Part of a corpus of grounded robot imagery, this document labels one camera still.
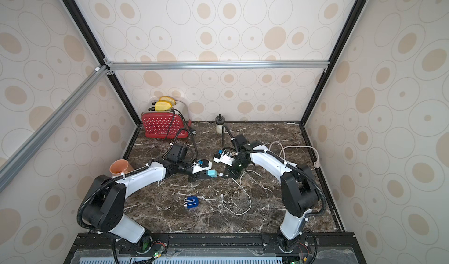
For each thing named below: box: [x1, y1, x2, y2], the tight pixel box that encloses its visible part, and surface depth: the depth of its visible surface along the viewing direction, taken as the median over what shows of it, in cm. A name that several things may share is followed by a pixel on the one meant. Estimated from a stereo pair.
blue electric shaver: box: [183, 195, 200, 210], surface depth 85 cm
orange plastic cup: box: [109, 158, 134, 176], surface depth 91 cm
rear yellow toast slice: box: [159, 95, 176, 106], surface depth 108 cm
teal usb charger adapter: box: [205, 169, 219, 179], surface depth 82 cm
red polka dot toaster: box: [141, 101, 192, 139], surface depth 105 cm
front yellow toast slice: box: [154, 100, 172, 111], surface depth 105 cm
